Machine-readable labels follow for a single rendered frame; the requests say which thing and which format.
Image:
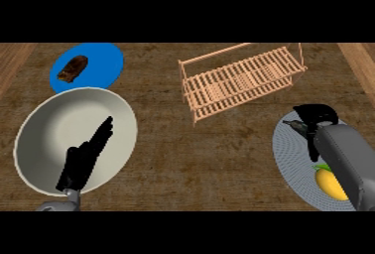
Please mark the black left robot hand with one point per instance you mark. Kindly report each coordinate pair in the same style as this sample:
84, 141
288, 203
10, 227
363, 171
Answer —
87, 155

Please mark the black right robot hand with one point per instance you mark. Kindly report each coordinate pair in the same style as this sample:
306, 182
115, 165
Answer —
317, 115

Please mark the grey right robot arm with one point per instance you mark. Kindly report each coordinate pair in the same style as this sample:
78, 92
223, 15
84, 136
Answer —
347, 162

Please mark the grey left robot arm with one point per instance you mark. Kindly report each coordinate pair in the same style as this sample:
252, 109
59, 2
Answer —
60, 201

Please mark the dark eggplant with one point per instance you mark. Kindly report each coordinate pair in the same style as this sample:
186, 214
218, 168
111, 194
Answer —
297, 126

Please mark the grey round placemat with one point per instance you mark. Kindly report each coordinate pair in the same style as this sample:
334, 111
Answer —
292, 158

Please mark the wooden tiered shelf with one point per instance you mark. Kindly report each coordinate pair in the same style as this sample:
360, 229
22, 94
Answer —
239, 82

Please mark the large white plate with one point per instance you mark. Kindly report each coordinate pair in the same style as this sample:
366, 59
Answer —
58, 132

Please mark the yellow mango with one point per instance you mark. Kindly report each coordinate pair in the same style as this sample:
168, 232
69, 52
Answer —
329, 183

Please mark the brown food piece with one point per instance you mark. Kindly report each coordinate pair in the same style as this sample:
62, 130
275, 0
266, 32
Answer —
72, 68

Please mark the blue round plate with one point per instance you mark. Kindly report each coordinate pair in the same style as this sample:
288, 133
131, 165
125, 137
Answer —
105, 66

